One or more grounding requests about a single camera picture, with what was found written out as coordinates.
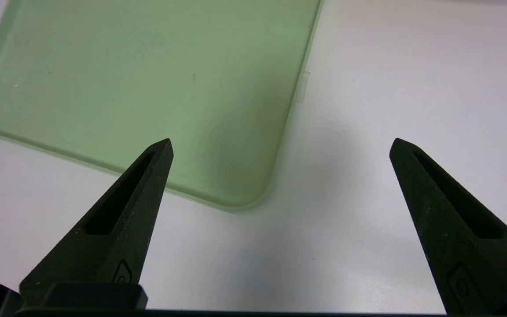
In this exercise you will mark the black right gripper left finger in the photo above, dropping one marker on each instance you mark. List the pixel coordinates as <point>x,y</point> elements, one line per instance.
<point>104,246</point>

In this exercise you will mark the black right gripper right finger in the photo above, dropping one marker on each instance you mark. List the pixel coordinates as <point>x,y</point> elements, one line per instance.
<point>464,264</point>

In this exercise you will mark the clear tape tab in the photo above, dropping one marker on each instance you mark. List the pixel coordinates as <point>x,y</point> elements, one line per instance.
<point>303,88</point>

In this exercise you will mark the light green plastic tray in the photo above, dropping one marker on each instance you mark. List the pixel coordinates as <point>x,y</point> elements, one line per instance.
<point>148,79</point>

